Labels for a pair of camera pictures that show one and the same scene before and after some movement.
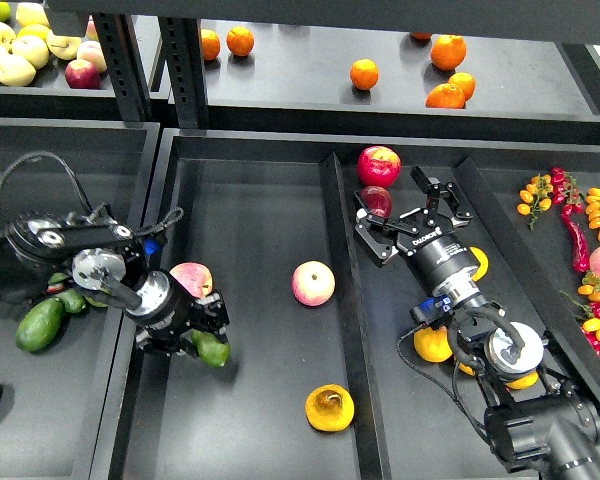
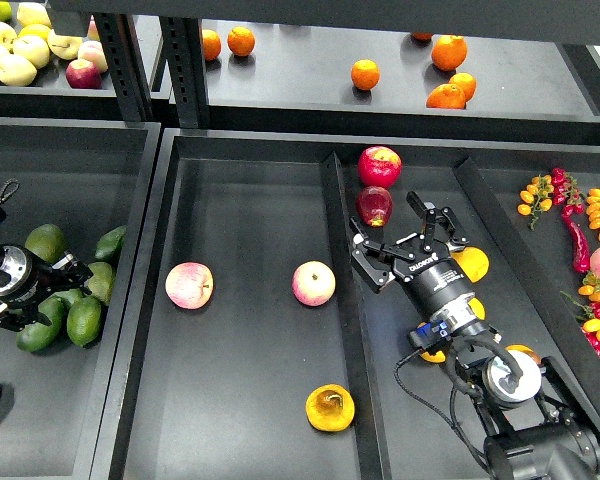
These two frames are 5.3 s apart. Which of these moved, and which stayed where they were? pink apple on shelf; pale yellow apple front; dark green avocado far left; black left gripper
Moved: black left gripper
Stayed: pale yellow apple front; dark green avocado far left; pink apple on shelf
